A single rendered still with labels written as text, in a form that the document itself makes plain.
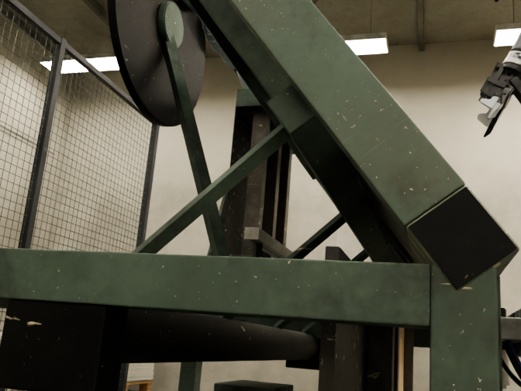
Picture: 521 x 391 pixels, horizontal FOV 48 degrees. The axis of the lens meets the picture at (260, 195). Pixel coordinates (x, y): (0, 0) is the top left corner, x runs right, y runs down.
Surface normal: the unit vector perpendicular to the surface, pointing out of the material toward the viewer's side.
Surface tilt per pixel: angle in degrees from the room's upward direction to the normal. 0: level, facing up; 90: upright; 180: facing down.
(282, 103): 90
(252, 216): 90
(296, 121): 90
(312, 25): 90
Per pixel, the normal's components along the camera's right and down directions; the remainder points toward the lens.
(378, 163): -0.28, -0.25
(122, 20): 0.96, 0.00
